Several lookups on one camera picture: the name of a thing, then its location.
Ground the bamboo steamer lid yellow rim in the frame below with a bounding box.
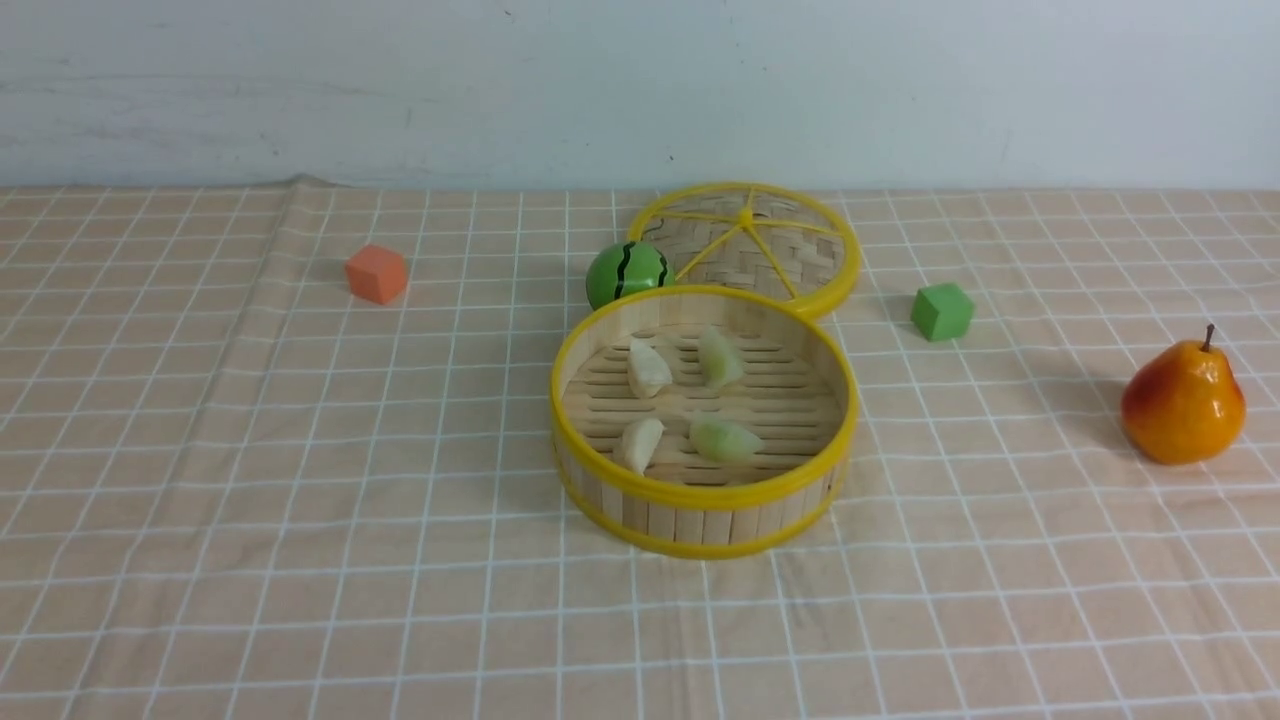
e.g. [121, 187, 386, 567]
[626, 182, 863, 319]

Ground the white dumpling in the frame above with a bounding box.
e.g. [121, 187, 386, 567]
[613, 416, 666, 477]
[626, 338, 675, 400]

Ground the pale green dumpling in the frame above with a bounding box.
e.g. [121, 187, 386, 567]
[698, 325, 745, 391]
[687, 413, 764, 464]

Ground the bamboo steamer tray yellow rim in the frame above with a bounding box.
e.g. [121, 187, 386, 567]
[549, 286, 858, 560]

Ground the green toy watermelon ball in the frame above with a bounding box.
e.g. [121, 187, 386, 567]
[585, 241, 675, 311]

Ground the green cube block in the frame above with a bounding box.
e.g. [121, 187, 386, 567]
[910, 282, 975, 342]

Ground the orange cube block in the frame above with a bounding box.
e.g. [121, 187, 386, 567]
[344, 243, 410, 305]

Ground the orange yellow toy pear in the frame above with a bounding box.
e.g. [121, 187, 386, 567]
[1120, 323, 1247, 466]

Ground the white dumpling back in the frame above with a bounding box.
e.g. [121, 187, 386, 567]
[626, 338, 675, 400]

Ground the white dumpling front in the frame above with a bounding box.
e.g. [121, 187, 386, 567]
[613, 416, 666, 477]

